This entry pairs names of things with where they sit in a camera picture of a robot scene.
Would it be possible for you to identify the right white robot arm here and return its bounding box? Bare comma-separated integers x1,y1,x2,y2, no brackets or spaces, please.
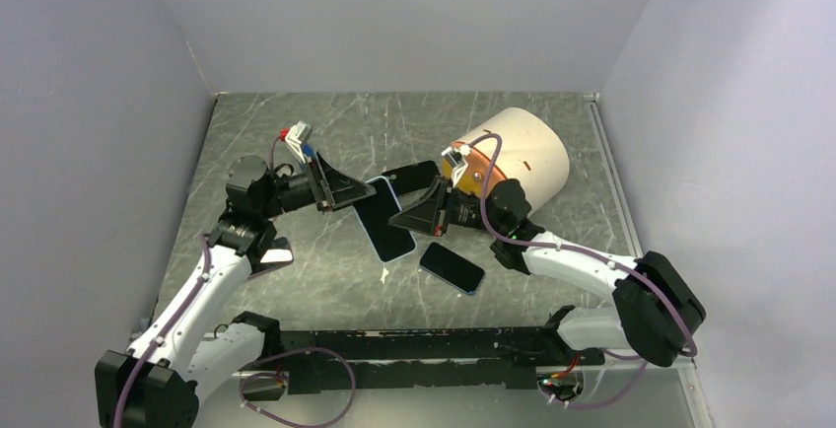
388,177,706,367

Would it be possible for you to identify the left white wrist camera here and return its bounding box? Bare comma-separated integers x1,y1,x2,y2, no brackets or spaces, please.
280,120,313,162

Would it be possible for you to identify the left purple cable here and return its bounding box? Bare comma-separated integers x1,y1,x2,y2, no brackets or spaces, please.
110,235,217,428

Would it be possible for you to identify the purple edged glossy phone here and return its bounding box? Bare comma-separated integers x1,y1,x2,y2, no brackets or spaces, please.
249,237,295,279

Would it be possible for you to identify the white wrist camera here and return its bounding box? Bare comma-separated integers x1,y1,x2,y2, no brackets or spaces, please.
441,144,471,186
280,120,313,162

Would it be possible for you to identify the purple cable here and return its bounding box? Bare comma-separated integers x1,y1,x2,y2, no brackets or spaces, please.
110,235,217,428
467,132,700,410

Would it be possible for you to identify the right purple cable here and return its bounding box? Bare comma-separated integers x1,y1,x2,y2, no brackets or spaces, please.
467,132,700,410

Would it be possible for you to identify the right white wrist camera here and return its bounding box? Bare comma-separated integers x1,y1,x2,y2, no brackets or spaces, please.
441,144,471,186

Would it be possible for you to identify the cream and orange drum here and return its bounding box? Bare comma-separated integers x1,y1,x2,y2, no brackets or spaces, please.
451,107,570,212

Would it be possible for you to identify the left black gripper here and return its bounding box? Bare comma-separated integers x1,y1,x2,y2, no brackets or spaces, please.
258,150,376,220

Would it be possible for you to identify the blue edged black phone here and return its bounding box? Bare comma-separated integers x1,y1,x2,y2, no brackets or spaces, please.
419,243,486,295

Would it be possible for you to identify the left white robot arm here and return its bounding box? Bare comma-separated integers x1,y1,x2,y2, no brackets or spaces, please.
95,152,376,427

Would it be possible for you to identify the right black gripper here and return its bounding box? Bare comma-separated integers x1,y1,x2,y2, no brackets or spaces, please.
389,176,506,237

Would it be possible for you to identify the light blue phone case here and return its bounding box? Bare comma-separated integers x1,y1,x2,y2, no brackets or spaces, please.
352,175,418,264

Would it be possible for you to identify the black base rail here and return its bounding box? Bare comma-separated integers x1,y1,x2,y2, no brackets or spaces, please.
245,326,604,394

